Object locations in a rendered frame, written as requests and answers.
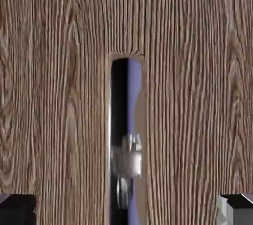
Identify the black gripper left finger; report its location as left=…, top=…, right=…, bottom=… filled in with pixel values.
left=0, top=193, right=37, bottom=225

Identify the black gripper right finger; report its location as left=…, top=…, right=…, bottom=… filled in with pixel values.
left=216, top=193, right=253, bottom=225

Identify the brown wooden drawer front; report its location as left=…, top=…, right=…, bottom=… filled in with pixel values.
left=0, top=0, right=253, bottom=225

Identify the shiny curved metal handle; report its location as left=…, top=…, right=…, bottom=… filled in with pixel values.
left=106, top=52, right=148, bottom=225

